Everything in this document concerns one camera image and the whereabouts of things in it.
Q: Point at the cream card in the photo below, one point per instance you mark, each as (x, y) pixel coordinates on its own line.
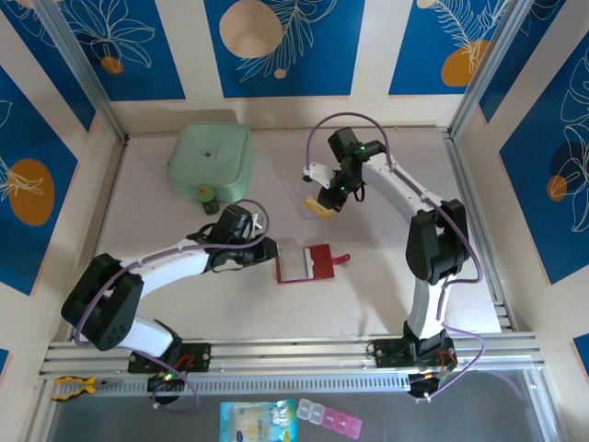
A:
(314, 205)

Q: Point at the red card holder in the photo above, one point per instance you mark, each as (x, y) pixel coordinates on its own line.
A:
(322, 264)

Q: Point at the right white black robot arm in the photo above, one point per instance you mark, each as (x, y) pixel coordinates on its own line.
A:
(386, 184)

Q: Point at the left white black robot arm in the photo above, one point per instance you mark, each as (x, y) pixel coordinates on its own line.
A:
(175, 264)

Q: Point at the clear plastic card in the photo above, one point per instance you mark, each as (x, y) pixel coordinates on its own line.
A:
(296, 195)

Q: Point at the small bottle with green cap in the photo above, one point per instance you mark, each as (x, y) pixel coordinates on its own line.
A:
(205, 192)

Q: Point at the mint green zip pouch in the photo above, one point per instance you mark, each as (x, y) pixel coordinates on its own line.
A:
(207, 156)

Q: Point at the black controller board green light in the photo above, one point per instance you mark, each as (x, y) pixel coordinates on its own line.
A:
(156, 381)

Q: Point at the blue snack packet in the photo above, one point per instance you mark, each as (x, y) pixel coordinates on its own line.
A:
(257, 421)

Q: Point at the pink white pill organizer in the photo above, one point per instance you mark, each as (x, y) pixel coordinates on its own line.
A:
(329, 416)

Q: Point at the black controller board orange light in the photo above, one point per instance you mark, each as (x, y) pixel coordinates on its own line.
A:
(425, 389)

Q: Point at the aluminium front rail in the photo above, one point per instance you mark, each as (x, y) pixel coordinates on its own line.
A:
(294, 352)

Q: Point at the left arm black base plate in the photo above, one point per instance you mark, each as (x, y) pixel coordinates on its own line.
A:
(198, 357)

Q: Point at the aluminium side rail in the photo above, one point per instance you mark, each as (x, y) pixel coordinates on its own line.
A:
(465, 184)
(112, 184)

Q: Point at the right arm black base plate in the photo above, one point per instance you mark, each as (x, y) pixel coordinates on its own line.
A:
(389, 352)

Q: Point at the aluminium frame post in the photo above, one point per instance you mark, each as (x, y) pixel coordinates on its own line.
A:
(487, 69)
(84, 69)

